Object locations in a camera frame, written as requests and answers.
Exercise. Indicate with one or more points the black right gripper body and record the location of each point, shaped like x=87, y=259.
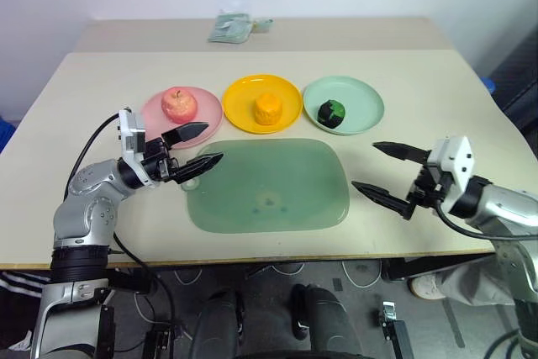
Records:
x=428, y=188

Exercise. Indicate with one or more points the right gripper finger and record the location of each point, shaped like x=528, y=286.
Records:
x=386, y=201
x=401, y=151

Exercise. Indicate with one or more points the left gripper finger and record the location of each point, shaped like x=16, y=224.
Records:
x=197, y=165
x=187, y=131

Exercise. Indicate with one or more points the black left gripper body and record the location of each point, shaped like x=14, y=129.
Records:
x=160, y=161

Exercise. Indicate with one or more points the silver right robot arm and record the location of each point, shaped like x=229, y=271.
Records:
x=504, y=207

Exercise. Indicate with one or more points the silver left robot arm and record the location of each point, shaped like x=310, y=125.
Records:
x=84, y=216

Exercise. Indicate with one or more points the pink plate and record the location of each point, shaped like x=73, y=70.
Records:
x=208, y=113

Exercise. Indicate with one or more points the yellow plate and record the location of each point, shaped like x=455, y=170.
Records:
x=239, y=102

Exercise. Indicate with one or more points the light green plate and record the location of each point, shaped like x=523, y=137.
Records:
x=361, y=102

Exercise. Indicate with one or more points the red apple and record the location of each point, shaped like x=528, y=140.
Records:
x=180, y=104

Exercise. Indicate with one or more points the translucent green tray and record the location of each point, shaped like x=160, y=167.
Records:
x=269, y=182

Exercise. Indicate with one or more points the green and black toy vegetable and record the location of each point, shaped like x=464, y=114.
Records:
x=332, y=114

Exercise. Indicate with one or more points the orange toy corn piece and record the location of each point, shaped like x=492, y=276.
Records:
x=268, y=110

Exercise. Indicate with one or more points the white shoe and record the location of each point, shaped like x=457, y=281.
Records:
x=423, y=287

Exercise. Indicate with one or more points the grey trouser leg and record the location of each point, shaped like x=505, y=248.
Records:
x=475, y=281

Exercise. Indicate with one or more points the small blue object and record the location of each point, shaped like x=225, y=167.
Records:
x=488, y=84

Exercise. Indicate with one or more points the green plastic packet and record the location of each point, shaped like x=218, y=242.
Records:
x=229, y=29

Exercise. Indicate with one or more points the black stand with silver clamp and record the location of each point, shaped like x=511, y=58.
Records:
x=395, y=329

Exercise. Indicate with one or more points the small pale green cup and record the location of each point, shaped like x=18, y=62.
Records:
x=262, y=24

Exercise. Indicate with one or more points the dark rounded robot leg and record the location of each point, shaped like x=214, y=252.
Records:
x=323, y=321
x=216, y=325

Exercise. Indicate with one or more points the black carbon pattern chair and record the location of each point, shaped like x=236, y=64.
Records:
x=519, y=81

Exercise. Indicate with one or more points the blue box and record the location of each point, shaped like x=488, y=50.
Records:
x=6, y=134

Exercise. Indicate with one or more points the black floor stand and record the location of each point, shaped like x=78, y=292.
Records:
x=161, y=340

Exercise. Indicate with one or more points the black white striped garment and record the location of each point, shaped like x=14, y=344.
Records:
x=19, y=291

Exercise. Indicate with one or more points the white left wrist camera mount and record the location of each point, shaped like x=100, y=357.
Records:
x=131, y=136

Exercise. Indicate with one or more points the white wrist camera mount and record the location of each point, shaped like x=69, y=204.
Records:
x=456, y=159
x=131, y=136

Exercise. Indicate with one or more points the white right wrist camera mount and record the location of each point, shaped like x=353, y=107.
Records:
x=456, y=159

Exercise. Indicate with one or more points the black table frame bracket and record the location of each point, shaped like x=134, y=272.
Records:
x=403, y=268

